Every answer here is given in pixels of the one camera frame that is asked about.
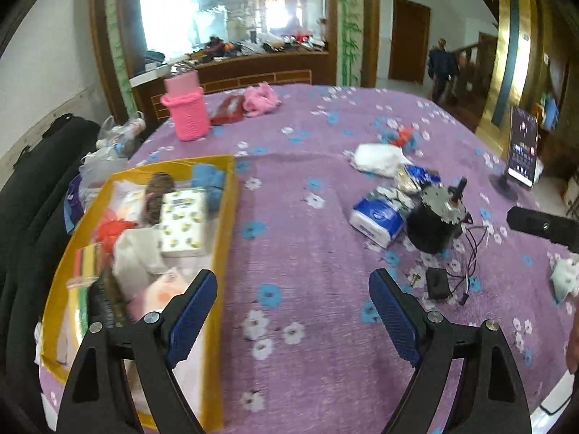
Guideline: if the dark red packet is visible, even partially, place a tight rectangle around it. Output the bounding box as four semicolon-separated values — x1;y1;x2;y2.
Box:
210;95;245;125

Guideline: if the person's right hand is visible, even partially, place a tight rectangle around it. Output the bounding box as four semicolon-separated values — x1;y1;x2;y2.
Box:
565;319;579;374

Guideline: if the purple floral tablecloth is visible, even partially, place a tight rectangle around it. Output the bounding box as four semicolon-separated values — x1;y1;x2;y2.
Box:
128;84;574;433

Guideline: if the black small adapter box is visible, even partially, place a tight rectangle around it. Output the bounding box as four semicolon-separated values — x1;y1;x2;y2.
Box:
426;268;451;301

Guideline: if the person in dark jacket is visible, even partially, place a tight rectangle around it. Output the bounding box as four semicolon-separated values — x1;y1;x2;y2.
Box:
427;38;459;105

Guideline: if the pink knitted cup cover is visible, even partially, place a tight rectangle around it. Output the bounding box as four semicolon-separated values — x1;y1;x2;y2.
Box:
161;69;210;141

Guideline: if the smartphone on stand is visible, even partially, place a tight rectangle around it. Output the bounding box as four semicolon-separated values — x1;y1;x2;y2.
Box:
489;107;538;202

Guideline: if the pink fluffy plush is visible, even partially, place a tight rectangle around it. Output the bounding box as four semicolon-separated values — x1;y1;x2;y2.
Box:
242;82;282;118

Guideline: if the blue gold plastic packet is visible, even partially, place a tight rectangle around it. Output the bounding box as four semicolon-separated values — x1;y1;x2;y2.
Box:
393;165;441;195

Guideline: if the clear plastic bags pile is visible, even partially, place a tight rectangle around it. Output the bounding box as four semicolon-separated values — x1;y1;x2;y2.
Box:
67;111;146;212

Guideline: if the wooden sideboard cabinet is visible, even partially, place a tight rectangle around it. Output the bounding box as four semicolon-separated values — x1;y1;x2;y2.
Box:
131;51;337;124

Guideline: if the black sofa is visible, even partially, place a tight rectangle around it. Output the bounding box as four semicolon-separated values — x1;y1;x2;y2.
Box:
1;114;100;424

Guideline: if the lemon print tissue pack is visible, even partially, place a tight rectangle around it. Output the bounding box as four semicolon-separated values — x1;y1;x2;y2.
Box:
159;187;208;258

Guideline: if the brown wooden door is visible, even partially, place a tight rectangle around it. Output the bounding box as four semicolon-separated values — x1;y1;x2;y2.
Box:
389;0;431;84

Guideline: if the white crumpled tissue bag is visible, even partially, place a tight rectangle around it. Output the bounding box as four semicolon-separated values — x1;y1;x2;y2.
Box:
350;143;412;177

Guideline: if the beige cloth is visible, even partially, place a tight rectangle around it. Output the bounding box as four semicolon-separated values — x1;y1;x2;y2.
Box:
112;227;168;301

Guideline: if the black silver motor device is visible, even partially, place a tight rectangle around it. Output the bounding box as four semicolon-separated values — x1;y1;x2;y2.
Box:
406;177;473;255

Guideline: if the brown plush toy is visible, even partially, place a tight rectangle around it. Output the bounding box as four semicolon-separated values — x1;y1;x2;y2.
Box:
143;171;176;225

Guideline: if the red blue soft toy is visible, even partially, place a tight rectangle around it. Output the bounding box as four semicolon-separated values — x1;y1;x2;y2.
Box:
383;127;417;151

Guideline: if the yellow cardboard box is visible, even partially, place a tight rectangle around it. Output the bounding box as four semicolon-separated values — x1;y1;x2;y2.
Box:
38;155;237;432

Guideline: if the yellow green red sponge stack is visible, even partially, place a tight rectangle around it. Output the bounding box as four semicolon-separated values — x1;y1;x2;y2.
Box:
67;243;103;353

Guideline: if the gold pillar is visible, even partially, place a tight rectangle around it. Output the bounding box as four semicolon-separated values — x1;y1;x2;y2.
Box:
476;0;553;159

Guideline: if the red knitted item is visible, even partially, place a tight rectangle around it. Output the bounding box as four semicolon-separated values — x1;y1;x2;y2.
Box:
93;218;136;254

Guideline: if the white cloth at edge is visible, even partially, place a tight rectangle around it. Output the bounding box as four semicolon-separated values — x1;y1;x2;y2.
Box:
550;259;579;304

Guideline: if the blue white tissue pack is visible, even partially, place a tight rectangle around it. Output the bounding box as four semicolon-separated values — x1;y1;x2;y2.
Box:
349;186;413;249

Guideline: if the blue fluffy cloth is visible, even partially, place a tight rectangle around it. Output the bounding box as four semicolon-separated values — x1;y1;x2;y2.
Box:
191;163;226;212

